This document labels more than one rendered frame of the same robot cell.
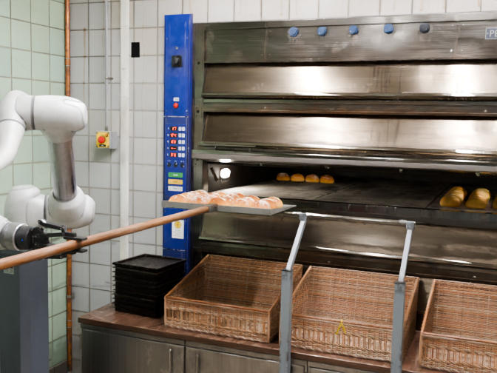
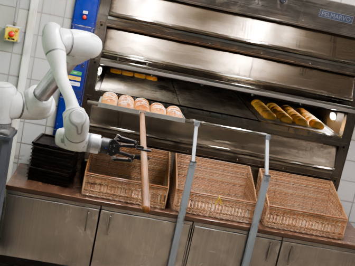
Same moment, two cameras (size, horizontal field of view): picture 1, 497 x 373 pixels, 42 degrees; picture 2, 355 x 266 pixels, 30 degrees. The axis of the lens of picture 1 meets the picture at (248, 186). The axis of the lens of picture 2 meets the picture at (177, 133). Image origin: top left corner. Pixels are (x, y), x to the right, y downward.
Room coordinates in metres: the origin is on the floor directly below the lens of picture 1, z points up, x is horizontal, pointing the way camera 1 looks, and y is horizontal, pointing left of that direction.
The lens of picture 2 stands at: (-0.75, 1.84, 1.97)
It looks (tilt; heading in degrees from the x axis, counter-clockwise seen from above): 12 degrees down; 332
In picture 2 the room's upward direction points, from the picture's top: 12 degrees clockwise
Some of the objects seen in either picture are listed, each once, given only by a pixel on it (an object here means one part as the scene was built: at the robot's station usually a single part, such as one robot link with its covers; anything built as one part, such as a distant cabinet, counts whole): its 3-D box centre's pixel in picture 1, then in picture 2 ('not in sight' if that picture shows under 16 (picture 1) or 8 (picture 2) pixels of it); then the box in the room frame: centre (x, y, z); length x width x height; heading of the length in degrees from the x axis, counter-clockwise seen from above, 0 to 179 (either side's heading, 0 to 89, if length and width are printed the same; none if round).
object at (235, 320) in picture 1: (235, 294); (127, 171); (3.17, 0.05, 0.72); 0.56 x 0.49 x 0.28; 67
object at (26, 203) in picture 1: (24, 209); (2, 101); (2.91, 1.01, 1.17); 0.18 x 0.16 x 0.22; 101
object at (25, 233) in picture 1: (35, 238); (110, 146); (2.04, 0.68, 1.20); 0.09 x 0.07 x 0.08; 68
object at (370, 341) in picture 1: (351, 309); (213, 187); (2.95, -0.49, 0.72); 0.56 x 0.49 x 0.28; 68
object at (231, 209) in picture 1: (230, 203); (141, 107); (3.08, 0.09, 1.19); 0.55 x 0.36 x 0.03; 68
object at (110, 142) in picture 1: (106, 139); (12, 33); (3.73, 0.82, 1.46); 0.10 x 0.07 x 0.10; 68
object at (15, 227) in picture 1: (17, 236); (94, 143); (2.07, 0.75, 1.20); 0.09 x 0.06 x 0.09; 158
